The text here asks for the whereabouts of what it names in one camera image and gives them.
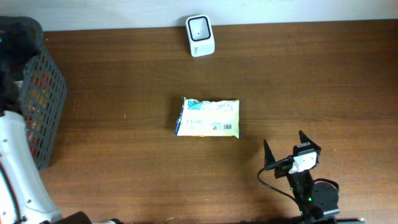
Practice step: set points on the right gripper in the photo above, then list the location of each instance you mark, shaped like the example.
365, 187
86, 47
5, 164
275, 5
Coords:
282, 170

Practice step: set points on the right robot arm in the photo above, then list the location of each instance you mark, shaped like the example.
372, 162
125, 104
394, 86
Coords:
317, 199

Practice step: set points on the red spaghetti packet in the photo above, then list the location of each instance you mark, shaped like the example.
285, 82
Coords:
38, 115

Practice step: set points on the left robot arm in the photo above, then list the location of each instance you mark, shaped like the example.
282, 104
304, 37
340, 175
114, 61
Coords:
24, 198

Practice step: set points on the grey plastic basket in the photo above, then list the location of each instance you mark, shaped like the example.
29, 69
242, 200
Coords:
24, 54

